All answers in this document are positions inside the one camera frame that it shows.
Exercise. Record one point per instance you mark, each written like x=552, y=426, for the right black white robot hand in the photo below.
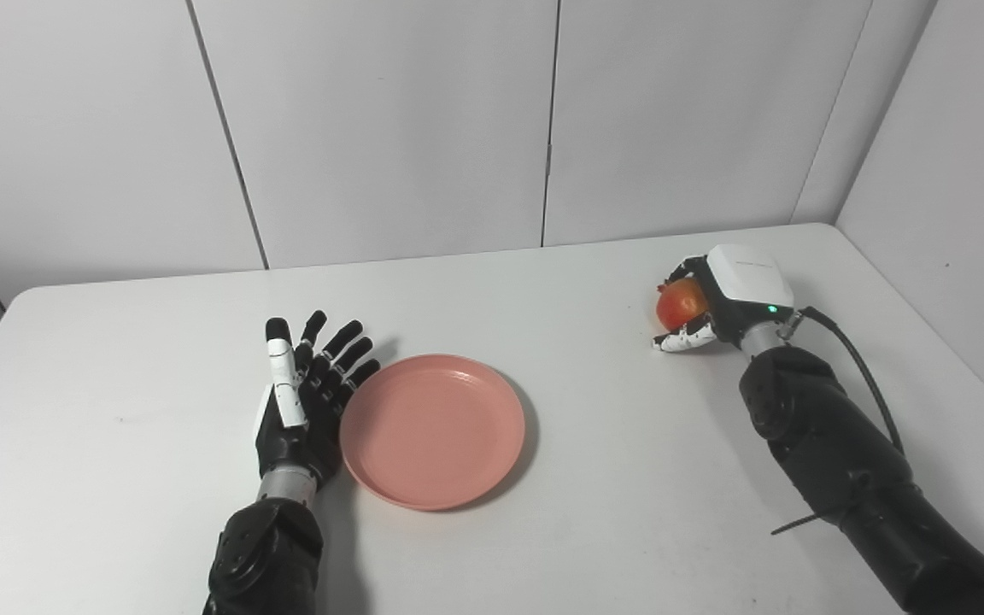
x=744, y=286

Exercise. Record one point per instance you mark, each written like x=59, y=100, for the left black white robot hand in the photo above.
x=300, y=427

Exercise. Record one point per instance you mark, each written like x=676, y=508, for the red pomegranate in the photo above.
x=680, y=303

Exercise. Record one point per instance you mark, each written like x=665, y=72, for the pink round plate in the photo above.
x=432, y=431

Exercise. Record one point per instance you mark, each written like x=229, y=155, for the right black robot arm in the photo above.
x=851, y=461

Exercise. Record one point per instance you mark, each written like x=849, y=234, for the black zip tie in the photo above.
x=804, y=521

